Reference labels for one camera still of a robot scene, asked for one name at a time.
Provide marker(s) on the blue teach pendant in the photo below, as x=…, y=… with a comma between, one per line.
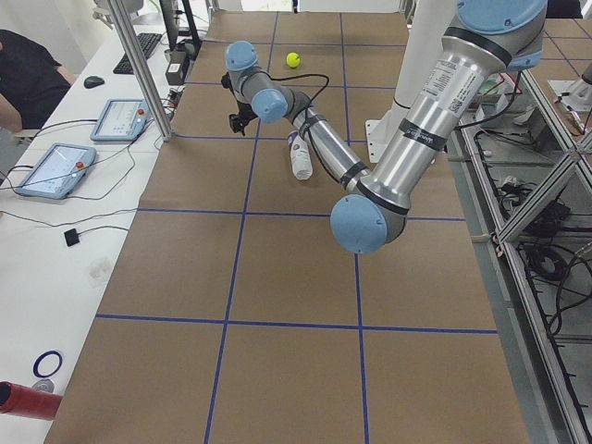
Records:
x=58, y=172
x=122, y=120

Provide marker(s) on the aluminium side frame rack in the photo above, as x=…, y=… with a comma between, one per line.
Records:
x=525, y=147

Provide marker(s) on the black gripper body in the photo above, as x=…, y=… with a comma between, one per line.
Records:
x=242, y=111

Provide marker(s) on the black computer mouse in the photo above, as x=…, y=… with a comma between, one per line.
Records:
x=93, y=82

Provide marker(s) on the far blue teach pendant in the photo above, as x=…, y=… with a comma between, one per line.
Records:
x=122, y=120

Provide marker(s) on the small black square pad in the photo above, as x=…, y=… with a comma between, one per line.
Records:
x=72, y=237

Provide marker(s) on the red cylinder bottle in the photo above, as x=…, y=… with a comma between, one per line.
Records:
x=27, y=402

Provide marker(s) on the near blue teach pendant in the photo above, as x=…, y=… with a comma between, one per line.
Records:
x=58, y=172

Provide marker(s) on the black rectangular box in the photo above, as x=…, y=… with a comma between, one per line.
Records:
x=178, y=65

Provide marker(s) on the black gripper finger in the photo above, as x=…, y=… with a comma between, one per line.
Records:
x=237, y=124

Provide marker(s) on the clear tennis ball can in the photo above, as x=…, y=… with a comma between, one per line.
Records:
x=301, y=163

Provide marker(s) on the aluminium frame post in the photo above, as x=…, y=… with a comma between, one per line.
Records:
x=142, y=73

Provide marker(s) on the yellow tennis ball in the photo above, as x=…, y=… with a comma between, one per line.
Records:
x=293, y=60

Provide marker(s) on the black monitor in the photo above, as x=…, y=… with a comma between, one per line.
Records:
x=171, y=11

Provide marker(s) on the seated person in black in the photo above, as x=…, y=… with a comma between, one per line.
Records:
x=33, y=83

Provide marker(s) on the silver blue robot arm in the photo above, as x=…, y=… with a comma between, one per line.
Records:
x=453, y=48

